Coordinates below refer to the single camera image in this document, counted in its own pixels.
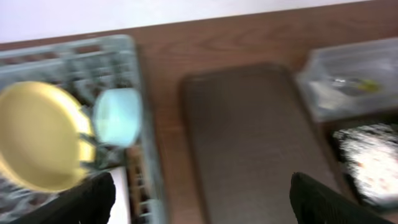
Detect yellow plate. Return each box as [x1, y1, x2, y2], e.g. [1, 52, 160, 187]
[1, 82, 95, 192]

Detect black waste tray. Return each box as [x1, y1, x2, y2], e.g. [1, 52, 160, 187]
[327, 118, 397, 214]

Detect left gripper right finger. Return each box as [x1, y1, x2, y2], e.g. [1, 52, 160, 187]
[289, 172, 393, 224]

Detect pink bowl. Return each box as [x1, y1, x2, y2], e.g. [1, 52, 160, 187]
[108, 167, 131, 224]

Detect blue bowl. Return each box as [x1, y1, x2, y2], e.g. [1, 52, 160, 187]
[92, 88, 143, 147]

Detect clear plastic bin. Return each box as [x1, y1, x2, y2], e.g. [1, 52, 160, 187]
[296, 38, 397, 121]

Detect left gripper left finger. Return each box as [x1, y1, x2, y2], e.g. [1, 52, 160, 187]
[10, 172, 116, 224]

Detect dark brown serving tray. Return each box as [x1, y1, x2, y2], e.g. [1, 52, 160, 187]
[180, 63, 341, 223]

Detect grey dish rack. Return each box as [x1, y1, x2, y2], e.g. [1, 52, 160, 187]
[1, 35, 169, 223]

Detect green snack wrapper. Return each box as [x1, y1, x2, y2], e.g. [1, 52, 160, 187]
[355, 79, 381, 93]

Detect rice and nut scraps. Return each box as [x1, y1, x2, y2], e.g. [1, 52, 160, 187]
[332, 123, 397, 204]

